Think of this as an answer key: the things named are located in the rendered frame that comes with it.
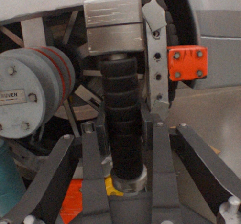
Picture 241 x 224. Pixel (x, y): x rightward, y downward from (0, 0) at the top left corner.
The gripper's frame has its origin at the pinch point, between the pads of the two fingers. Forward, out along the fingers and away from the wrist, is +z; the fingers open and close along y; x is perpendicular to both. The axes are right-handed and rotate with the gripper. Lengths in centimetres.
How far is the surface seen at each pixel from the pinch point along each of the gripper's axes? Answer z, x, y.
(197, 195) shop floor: 62, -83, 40
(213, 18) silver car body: 35.6, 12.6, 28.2
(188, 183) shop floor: 73, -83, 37
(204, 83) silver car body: 35.6, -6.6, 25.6
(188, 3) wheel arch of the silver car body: 36.1, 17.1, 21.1
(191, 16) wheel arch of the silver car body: 36.5, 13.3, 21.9
